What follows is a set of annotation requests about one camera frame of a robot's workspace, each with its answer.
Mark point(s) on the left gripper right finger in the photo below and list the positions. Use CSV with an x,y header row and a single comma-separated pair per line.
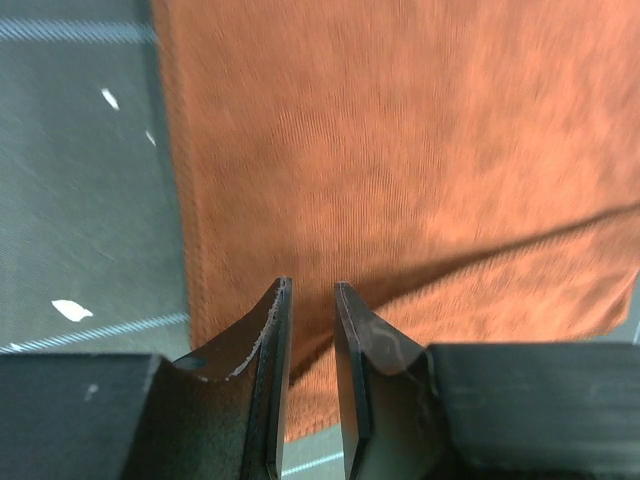
x,y
481,410

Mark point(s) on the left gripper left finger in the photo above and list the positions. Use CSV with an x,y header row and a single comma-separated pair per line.
x,y
215,413

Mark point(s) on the brown towel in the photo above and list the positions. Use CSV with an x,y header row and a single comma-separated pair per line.
x,y
471,168

